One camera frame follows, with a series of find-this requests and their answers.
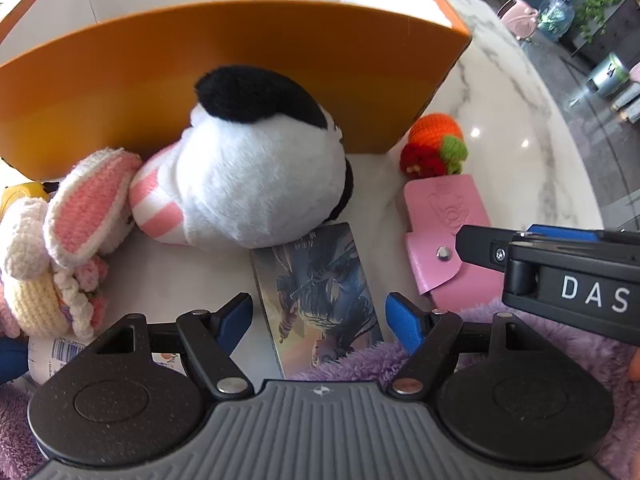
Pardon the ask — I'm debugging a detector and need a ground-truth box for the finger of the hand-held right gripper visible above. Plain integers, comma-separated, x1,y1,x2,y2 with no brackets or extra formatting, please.
455,224,517,275
524,223,626,237

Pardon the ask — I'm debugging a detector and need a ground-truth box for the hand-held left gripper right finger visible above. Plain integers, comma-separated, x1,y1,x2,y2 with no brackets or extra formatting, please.
384,292,545,397

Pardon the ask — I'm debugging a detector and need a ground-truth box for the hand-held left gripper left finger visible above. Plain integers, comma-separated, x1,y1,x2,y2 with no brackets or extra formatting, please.
92,291,254,399

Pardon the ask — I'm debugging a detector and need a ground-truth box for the pink leather key pouch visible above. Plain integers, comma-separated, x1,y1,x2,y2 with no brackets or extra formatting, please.
402,174,512,312

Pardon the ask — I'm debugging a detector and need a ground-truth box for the illustrated card box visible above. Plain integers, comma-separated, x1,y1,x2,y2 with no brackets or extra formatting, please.
249,222,386,379

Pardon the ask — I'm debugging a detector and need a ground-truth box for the crochet orange with flower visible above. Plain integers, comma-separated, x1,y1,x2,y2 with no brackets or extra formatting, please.
399,113,469,179

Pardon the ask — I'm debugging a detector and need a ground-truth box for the yellow round tape measure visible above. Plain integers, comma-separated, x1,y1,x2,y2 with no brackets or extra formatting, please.
0,181,49,212

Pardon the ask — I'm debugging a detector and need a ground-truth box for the orange cardboard box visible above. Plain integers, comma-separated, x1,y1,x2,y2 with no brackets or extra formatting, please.
0,0,474,182

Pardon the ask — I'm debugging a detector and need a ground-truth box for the purple fluffy cloth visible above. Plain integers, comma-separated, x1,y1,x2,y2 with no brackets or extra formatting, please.
0,299,640,480

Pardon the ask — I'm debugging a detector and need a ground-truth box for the panda plush toy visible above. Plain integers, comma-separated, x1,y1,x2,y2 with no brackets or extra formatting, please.
129,65,356,250

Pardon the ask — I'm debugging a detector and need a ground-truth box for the silver round bin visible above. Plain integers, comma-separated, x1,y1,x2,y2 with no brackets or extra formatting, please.
587,52,629,99

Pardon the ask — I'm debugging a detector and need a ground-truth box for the crochet bunny doll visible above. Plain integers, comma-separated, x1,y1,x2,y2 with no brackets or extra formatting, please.
0,147,146,339

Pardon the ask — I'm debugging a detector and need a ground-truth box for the white bottle with barcode label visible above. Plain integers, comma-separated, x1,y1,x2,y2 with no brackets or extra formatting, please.
27,335,97,387

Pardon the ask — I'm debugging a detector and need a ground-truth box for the blue object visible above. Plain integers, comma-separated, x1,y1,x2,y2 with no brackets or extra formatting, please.
0,337,31,387

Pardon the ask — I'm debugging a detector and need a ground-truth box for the green trailing plant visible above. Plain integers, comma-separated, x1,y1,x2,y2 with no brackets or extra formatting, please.
574,0,637,45

